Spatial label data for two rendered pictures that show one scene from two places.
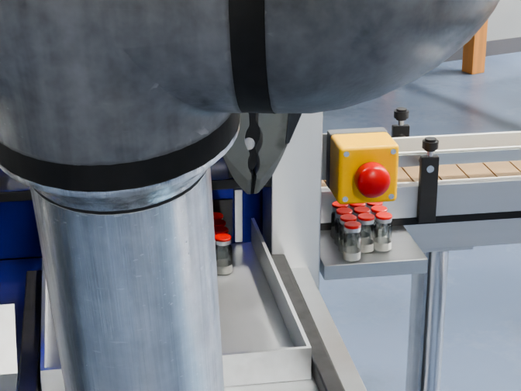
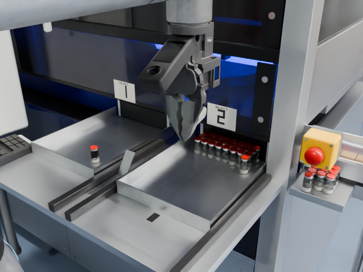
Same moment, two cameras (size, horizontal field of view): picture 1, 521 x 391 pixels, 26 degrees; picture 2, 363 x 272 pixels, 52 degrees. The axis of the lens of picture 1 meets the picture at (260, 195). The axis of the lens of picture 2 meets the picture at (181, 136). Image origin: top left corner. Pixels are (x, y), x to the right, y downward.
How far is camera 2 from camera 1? 67 cm
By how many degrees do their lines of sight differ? 41
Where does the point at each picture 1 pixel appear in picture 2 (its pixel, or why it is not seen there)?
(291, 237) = (275, 168)
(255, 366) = (187, 217)
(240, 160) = (174, 123)
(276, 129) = (189, 114)
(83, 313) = not seen: outside the picture
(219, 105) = not seen: outside the picture
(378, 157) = (322, 145)
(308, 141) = (289, 127)
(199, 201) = not seen: outside the picture
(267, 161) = (185, 128)
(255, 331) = (218, 202)
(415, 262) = (336, 205)
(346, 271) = (299, 195)
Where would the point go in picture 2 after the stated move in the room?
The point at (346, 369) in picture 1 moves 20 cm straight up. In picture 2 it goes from (229, 238) to (235, 151)
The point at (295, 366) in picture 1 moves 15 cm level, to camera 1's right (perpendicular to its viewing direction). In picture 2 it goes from (203, 225) to (265, 264)
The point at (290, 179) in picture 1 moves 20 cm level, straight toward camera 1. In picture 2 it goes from (277, 142) to (223, 172)
